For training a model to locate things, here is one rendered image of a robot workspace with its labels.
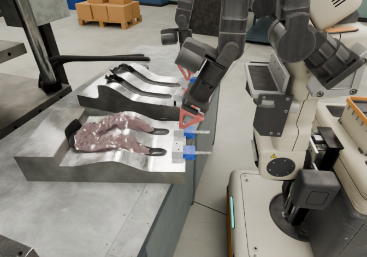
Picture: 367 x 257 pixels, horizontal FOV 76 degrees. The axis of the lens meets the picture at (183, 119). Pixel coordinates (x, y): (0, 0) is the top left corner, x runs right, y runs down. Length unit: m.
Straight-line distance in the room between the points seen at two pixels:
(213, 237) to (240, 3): 1.33
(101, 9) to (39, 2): 4.32
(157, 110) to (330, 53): 0.64
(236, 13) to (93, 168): 0.57
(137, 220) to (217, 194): 1.11
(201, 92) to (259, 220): 0.90
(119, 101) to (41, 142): 0.36
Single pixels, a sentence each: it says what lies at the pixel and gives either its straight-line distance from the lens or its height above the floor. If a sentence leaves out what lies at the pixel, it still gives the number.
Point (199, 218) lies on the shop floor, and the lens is 1.64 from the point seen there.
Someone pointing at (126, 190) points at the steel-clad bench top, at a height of 0.80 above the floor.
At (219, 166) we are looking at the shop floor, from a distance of 1.93.
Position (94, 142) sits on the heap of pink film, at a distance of 0.82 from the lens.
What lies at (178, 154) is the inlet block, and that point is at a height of 0.87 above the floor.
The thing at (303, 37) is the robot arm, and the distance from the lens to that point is 0.56.
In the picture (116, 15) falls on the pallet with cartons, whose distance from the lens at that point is 5.66.
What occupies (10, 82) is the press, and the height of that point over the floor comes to 0.79.
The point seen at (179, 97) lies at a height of 0.91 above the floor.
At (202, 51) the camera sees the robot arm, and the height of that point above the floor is 1.20.
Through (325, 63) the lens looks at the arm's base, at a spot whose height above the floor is 1.20.
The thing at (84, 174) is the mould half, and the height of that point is 0.84.
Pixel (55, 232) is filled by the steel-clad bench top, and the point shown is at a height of 0.80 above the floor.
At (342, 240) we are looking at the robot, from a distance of 1.12.
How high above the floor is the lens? 1.40
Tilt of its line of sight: 36 degrees down
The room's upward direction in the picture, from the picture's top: straight up
